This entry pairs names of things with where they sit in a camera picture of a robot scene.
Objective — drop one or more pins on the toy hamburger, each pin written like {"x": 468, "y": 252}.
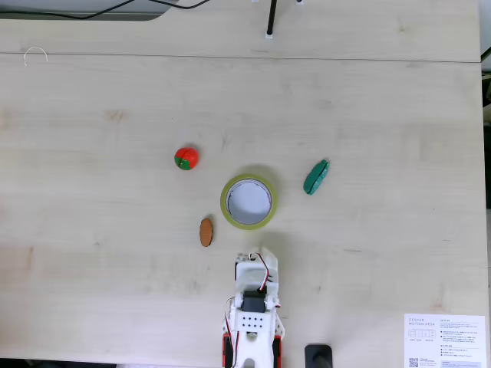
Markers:
{"x": 206, "y": 232}

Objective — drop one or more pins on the white printed paper sheet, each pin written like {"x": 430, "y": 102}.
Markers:
{"x": 441, "y": 341}

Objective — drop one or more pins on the yellow packing tape roll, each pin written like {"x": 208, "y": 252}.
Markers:
{"x": 224, "y": 207}

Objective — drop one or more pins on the black pole with clamp base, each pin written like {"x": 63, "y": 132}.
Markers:
{"x": 318, "y": 356}

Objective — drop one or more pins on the red black table clamp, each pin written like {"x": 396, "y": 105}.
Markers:
{"x": 227, "y": 350}
{"x": 277, "y": 352}

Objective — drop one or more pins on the black camera stand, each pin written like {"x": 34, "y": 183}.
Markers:
{"x": 271, "y": 19}

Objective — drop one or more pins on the green toy cucumber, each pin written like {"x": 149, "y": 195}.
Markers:
{"x": 316, "y": 178}

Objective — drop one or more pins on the red green toy tomato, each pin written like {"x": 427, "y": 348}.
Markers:
{"x": 186, "y": 158}

